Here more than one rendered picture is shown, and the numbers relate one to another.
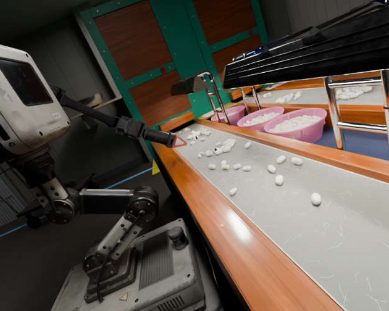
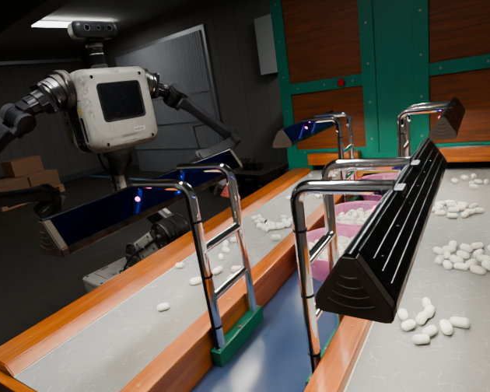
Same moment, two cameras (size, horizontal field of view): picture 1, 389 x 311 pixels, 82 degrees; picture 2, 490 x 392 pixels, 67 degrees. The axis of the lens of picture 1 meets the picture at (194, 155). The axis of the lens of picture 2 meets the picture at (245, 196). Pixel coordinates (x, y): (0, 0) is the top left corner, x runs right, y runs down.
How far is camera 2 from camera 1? 1.05 m
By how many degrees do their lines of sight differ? 42
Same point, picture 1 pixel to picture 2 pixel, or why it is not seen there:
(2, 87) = (92, 109)
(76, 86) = not seen: hidden behind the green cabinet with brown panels
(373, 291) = (74, 350)
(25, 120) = (98, 133)
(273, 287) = (68, 314)
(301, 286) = (68, 322)
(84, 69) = not seen: hidden behind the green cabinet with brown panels
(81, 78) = not seen: hidden behind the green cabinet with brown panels
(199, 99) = (382, 140)
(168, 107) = (332, 134)
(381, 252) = (104, 347)
